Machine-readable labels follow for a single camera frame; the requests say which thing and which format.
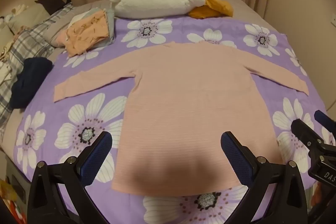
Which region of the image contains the dark brown cloth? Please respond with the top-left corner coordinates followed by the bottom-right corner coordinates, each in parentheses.
top-left (35, 0), bottom-right (72, 16)

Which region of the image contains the white printed cloth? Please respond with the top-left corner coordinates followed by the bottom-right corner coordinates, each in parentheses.
top-left (0, 60), bottom-right (16, 88)

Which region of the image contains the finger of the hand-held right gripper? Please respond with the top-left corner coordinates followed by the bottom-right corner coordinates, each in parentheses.
top-left (291, 119), bottom-right (322, 159)
top-left (314, 110), bottom-right (336, 135)

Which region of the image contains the pink long-sleeve shirt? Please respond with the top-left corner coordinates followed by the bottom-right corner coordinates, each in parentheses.
top-left (54, 41), bottom-right (310, 198)

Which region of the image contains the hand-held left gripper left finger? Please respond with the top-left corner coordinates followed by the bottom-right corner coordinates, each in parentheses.
top-left (27, 131), bottom-right (113, 224)

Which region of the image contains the red printed bag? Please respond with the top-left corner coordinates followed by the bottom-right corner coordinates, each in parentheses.
top-left (0, 179), bottom-right (27, 224)

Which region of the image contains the beige pillow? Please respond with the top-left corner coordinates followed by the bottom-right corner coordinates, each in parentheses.
top-left (7, 4), bottom-right (53, 33)

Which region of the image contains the peach printed cloth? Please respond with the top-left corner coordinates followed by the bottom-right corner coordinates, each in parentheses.
top-left (64, 10), bottom-right (109, 58)

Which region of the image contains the pink folded cloth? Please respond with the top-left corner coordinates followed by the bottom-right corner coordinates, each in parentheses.
top-left (56, 30), bottom-right (70, 47)

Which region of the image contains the navy cloth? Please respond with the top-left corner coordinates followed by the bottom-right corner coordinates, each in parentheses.
top-left (10, 57), bottom-right (54, 109)

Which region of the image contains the purple floral blanket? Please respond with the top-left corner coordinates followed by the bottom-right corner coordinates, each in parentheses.
top-left (10, 17), bottom-right (336, 224)

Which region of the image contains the small white plush toy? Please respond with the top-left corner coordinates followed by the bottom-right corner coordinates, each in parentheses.
top-left (5, 4), bottom-right (29, 21)

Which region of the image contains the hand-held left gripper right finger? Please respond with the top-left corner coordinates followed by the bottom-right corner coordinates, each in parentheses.
top-left (220, 131), bottom-right (308, 224)

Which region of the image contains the brown white plush toy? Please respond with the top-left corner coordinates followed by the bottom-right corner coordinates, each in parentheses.
top-left (0, 40), bottom-right (16, 67)

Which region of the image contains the plaid quilt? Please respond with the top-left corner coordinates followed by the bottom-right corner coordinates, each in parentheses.
top-left (0, 2), bottom-right (74, 132)

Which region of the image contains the grey folded cloth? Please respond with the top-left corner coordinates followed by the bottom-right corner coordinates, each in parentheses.
top-left (87, 7), bottom-right (116, 46)

